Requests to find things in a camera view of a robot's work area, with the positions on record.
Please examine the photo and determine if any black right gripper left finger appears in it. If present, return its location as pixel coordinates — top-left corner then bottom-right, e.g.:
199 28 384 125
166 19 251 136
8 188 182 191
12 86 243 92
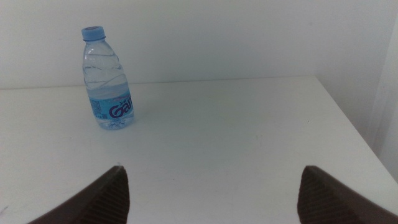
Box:
27 165 131 224

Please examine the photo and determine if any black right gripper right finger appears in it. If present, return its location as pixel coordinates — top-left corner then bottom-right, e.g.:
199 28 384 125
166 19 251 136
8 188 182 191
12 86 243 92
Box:
297 165 398 224

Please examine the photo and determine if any clear water bottle blue cap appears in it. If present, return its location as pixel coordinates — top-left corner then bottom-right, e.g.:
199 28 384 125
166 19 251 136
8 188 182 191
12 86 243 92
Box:
81 26 135 131

